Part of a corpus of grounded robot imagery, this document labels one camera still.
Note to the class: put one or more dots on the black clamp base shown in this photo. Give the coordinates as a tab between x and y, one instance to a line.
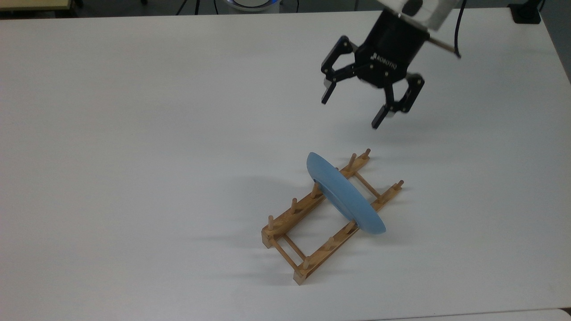
525	12

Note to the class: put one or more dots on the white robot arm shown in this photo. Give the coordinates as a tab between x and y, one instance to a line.
428	11

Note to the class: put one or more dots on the wooden plate rack with pegs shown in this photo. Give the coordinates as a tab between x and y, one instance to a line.
292	214

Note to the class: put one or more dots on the light wooden side table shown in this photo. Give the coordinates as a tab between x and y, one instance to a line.
35	4

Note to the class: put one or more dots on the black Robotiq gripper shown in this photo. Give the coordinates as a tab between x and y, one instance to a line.
390	51

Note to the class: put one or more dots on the blue round plate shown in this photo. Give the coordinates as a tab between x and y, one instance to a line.
345	194

